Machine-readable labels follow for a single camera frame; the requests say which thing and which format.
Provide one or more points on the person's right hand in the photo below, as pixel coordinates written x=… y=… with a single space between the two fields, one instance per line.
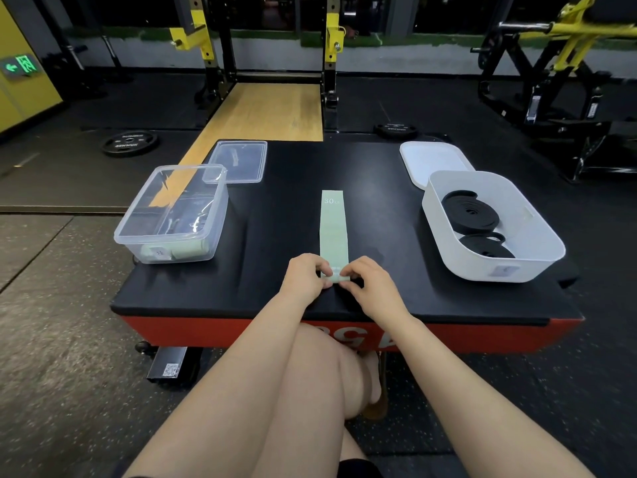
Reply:
x=380 y=293

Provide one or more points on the person's left hand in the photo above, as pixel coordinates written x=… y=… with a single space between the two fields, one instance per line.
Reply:
x=303 y=281

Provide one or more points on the light green resistance band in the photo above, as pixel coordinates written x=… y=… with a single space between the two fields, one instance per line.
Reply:
x=191 y=251
x=333 y=228
x=149 y=252

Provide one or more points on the thin black resistance band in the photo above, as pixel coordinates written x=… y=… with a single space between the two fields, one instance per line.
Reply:
x=485 y=247

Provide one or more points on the wide black resistance band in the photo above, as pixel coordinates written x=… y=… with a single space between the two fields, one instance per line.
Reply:
x=470 y=214

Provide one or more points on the clear plastic container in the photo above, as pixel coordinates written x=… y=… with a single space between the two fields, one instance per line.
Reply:
x=164 y=209

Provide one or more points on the white plastic bin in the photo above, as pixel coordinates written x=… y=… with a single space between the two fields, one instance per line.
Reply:
x=537 y=243

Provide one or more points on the person's right forearm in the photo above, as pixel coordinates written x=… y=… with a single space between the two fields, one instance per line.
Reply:
x=487 y=398

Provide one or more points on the person's left forearm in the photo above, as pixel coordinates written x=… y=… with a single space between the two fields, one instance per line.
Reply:
x=219 y=398

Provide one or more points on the person's left leg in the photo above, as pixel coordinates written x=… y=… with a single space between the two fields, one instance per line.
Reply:
x=308 y=388

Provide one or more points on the person's leg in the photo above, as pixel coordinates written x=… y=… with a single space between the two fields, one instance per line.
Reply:
x=308 y=388
x=351 y=445

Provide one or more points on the person's right leg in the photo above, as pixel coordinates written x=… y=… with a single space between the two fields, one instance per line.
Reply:
x=351 y=445

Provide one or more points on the black plyo platform red side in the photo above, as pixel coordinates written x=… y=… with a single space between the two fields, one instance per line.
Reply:
x=259 y=283

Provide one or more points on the brown sandal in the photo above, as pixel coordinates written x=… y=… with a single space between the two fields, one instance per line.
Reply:
x=382 y=403

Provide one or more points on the clear plastic lid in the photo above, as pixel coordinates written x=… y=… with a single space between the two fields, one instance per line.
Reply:
x=239 y=161

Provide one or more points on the white plastic lid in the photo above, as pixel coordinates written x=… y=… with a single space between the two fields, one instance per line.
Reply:
x=433 y=161

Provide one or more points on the black weight plate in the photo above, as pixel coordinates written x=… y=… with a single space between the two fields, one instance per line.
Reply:
x=395 y=131
x=130 y=143

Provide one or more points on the wooden lifting platform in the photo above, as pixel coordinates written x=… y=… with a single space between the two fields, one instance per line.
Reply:
x=259 y=114

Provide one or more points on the black shorts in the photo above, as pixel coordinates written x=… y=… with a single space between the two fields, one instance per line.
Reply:
x=358 y=468

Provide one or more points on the yellow black squat rack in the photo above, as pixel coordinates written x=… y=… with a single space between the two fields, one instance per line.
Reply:
x=329 y=69

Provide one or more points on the yellow black exercise machine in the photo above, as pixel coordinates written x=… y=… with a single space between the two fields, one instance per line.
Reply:
x=537 y=79

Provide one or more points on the black upright bar holder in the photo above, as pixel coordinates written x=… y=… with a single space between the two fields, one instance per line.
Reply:
x=113 y=54

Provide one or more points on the green exit sign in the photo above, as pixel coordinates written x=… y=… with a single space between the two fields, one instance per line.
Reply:
x=22 y=66

